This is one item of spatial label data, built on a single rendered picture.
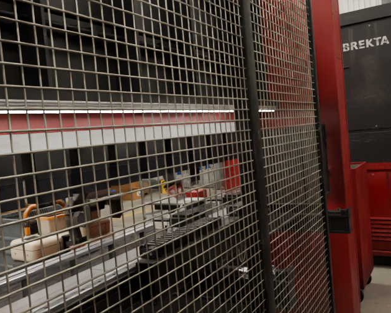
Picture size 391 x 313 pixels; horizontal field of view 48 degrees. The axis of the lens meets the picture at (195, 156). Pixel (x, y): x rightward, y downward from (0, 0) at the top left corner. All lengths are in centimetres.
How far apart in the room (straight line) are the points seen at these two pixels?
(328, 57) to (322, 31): 17
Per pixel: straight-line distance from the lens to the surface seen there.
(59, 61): 153
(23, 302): 119
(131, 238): 186
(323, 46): 296
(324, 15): 299
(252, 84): 111
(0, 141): 141
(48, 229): 287
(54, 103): 128
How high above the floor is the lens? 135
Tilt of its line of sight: 3 degrees down
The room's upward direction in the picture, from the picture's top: 5 degrees counter-clockwise
